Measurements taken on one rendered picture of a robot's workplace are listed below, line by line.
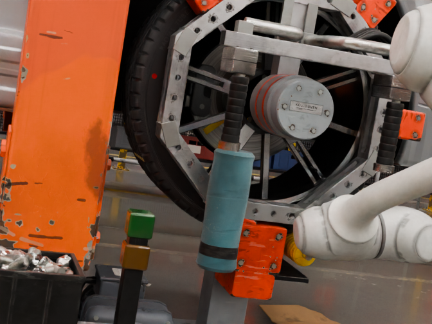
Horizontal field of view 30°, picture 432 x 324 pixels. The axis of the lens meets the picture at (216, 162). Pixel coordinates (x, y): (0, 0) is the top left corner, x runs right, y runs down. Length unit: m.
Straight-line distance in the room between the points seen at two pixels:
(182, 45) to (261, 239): 0.48
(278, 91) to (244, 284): 0.46
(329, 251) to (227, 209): 0.25
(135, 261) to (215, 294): 0.80
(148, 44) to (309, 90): 0.39
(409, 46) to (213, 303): 1.09
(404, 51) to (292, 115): 0.60
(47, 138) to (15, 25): 0.58
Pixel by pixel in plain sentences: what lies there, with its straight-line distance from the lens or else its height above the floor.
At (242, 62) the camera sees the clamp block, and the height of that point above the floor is 0.92.
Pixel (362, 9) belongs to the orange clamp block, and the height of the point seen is 1.09.
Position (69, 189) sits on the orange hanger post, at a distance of 1.38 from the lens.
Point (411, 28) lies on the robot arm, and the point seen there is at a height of 0.99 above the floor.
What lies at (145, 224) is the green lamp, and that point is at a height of 0.64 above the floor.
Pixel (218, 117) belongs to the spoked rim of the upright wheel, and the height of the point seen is 0.79.
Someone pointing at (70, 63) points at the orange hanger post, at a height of 0.87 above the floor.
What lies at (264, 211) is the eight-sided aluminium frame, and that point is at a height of 0.60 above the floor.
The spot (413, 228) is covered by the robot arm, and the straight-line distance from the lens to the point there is 1.61.
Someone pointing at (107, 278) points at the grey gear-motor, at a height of 0.43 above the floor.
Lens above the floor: 0.88
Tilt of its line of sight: 6 degrees down
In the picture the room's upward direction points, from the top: 9 degrees clockwise
